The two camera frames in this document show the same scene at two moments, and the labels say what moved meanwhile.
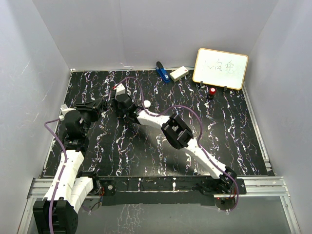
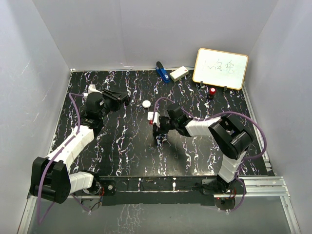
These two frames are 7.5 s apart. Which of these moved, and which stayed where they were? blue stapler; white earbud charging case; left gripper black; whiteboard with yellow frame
Moved: left gripper black
Stayed: whiteboard with yellow frame; white earbud charging case; blue stapler
